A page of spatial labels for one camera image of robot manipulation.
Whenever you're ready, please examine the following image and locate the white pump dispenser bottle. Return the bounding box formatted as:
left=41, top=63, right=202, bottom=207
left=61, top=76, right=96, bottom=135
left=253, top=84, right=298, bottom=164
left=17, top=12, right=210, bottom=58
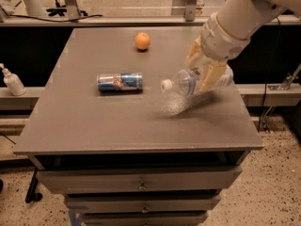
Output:
left=0, top=63, right=26, bottom=96

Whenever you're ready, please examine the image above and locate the bottom grey drawer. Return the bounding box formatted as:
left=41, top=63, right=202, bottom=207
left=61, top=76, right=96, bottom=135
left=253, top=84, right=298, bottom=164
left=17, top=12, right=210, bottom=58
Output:
left=83, top=211, right=208, bottom=226

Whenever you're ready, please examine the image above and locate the clear plastic water bottle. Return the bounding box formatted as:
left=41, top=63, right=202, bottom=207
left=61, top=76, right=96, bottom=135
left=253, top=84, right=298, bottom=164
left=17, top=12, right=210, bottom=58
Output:
left=160, top=65, right=233, bottom=96

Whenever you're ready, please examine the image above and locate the middle grey drawer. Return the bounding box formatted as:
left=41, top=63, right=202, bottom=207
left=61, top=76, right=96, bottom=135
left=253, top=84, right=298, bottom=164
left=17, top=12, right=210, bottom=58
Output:
left=65, top=194, right=220, bottom=214

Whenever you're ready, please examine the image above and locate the top grey drawer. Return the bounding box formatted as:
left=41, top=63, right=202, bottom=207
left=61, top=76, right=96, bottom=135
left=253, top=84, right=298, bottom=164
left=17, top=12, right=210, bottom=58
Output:
left=37, top=166, right=242, bottom=194

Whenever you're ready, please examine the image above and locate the black caster wheel leg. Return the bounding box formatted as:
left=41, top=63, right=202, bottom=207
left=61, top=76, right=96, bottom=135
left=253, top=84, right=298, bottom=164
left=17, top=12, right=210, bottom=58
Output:
left=25, top=169, right=43, bottom=203

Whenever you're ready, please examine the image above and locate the grey drawer cabinet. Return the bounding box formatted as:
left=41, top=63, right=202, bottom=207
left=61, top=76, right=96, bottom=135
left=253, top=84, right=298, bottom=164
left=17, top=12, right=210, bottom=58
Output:
left=12, top=26, right=264, bottom=226

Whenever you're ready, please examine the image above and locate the black cable on rail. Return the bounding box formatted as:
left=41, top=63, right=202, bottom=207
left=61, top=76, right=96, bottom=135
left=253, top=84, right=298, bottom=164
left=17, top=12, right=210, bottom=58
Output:
left=0, top=4, right=104, bottom=24

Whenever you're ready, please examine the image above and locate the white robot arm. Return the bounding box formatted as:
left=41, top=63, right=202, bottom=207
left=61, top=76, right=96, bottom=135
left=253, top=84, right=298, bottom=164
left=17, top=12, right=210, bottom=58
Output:
left=185, top=0, right=301, bottom=92

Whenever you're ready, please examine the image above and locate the blue silver drink can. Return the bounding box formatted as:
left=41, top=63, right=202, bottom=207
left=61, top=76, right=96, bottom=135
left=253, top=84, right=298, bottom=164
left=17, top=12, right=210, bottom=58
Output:
left=97, top=73, right=143, bottom=91

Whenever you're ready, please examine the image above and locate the grey metal rail frame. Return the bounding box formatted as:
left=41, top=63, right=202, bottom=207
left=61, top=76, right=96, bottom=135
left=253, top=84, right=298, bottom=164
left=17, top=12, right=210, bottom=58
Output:
left=0, top=0, right=301, bottom=28

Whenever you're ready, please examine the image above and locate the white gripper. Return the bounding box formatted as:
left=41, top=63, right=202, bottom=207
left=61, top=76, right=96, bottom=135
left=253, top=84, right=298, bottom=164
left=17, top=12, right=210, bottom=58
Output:
left=184, top=12, right=250, bottom=92

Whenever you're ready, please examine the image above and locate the grey drawer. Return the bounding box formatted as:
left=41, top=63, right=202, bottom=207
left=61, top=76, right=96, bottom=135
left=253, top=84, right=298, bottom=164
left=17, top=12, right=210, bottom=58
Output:
left=37, top=166, right=242, bottom=194
left=65, top=194, right=220, bottom=214
left=83, top=211, right=208, bottom=226

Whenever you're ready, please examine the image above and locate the orange fruit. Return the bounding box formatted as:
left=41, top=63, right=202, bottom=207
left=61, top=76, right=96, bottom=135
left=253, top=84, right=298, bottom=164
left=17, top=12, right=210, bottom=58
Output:
left=135, top=32, right=151, bottom=50

